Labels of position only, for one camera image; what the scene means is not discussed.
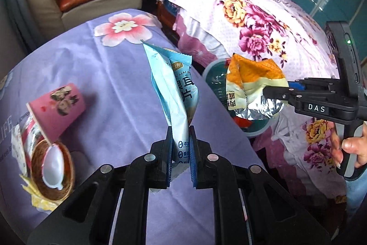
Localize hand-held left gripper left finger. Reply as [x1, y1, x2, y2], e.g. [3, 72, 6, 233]
[27, 125, 174, 245]

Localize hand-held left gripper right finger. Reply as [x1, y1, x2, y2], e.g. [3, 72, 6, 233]
[188, 125, 330, 245]

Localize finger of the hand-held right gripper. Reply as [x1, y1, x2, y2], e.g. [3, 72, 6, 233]
[262, 85, 304, 108]
[287, 77, 339, 92]

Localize orange snack packet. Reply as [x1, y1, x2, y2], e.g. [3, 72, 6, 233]
[225, 53, 289, 121]

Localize teal trash bin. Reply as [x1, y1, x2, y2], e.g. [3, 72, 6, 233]
[202, 58, 277, 139]

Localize red plastic wrapper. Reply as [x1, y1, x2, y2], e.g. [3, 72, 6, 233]
[232, 116, 253, 128]

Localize light blue snack packet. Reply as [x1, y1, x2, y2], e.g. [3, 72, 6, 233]
[140, 40, 200, 194]

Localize brown bowl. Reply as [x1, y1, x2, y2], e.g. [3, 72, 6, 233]
[30, 139, 76, 201]

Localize white plastic spoon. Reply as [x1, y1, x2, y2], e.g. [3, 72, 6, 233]
[42, 145, 65, 191]

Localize pink paper cup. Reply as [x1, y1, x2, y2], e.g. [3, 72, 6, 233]
[27, 83, 86, 146]

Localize yellow wrapper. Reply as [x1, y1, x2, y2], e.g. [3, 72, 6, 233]
[19, 173, 59, 211]

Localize pink white packet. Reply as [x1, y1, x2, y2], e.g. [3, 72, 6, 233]
[11, 111, 43, 174]

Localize person's right hand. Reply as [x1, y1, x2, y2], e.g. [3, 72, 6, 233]
[331, 121, 367, 169]

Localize pink floral bedsheet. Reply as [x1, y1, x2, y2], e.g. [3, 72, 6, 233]
[156, 0, 367, 205]

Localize person's blue jeans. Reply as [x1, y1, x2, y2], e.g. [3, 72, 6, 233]
[344, 176, 367, 215]

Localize wooden crate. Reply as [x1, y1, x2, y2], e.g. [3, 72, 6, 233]
[156, 0, 180, 33]

